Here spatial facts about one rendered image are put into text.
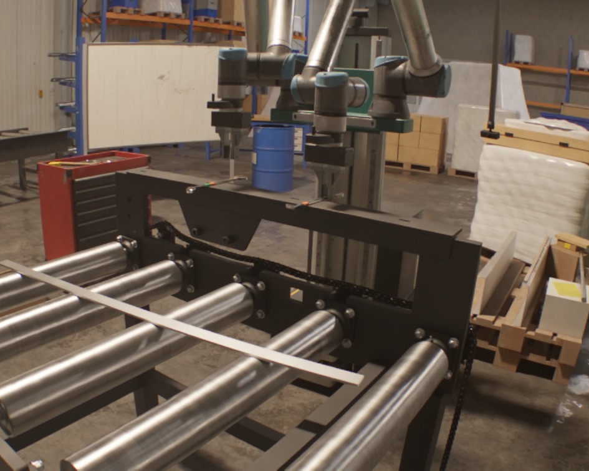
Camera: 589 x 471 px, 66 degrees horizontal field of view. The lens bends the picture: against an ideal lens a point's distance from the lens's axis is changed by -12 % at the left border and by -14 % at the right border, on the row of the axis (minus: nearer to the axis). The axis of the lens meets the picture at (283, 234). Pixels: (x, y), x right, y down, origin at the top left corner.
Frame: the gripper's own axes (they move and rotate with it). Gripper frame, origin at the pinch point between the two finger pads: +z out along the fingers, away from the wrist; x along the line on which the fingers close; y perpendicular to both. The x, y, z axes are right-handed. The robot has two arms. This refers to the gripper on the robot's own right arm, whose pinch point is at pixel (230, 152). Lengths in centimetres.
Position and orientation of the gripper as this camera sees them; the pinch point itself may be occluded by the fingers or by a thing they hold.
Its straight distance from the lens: 165.0
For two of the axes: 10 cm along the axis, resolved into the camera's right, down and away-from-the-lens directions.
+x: -8.2, -2.0, 5.4
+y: 5.8, -2.2, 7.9
